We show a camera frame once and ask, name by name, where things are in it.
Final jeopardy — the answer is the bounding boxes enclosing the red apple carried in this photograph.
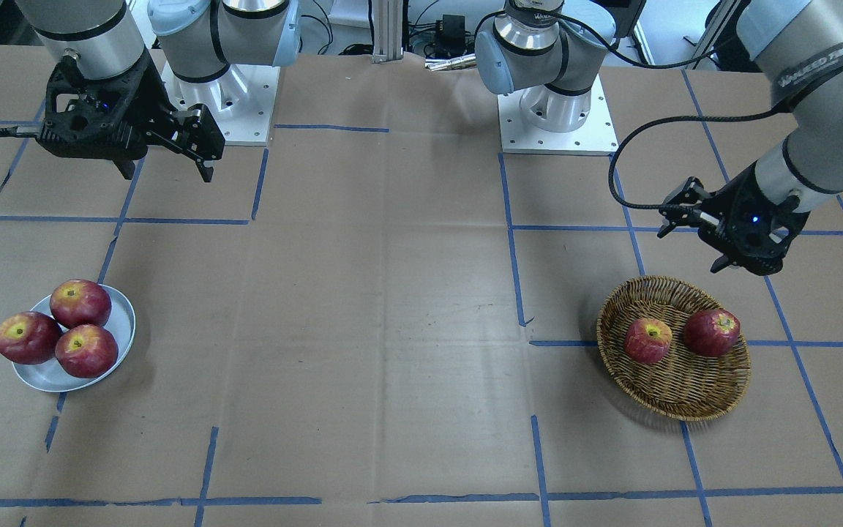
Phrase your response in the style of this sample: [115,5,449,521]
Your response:
[623,318,675,365]

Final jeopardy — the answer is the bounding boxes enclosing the light blue plate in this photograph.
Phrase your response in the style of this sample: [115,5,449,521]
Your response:
[11,284,136,393]

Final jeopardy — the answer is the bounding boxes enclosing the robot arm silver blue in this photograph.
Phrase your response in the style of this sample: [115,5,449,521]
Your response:
[18,1,300,182]
[475,1,843,276]

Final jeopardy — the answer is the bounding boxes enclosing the red apple on plate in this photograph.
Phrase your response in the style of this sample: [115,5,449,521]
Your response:
[49,279,113,328]
[56,324,119,379]
[0,311,63,365]

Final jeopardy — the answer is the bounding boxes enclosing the red apple front on plate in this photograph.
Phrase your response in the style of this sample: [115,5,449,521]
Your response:
[56,324,119,379]

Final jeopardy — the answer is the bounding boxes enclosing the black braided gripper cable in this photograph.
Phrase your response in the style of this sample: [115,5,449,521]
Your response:
[474,9,803,220]

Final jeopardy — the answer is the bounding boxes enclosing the aluminium frame post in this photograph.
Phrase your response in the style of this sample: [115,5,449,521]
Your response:
[369,1,405,64]

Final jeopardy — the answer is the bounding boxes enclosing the red apple in basket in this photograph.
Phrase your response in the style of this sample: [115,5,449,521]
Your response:
[682,308,741,358]

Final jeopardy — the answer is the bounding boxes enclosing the red apple back on plate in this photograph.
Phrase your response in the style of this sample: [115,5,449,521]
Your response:
[49,279,113,328]

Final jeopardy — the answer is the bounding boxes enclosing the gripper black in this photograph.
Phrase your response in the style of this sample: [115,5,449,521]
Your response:
[37,51,225,183]
[658,166,810,277]

